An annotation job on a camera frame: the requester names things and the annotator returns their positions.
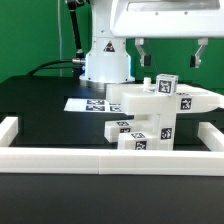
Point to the white chair seat part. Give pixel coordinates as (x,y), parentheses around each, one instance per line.
(161,129)

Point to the white U-shaped fence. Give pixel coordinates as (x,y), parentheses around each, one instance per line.
(102,162)

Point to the white chair back frame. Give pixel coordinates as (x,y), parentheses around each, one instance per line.
(135,100)

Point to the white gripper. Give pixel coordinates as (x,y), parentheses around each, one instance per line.
(168,19)

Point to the white marker base plate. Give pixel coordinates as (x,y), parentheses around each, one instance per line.
(91,105)

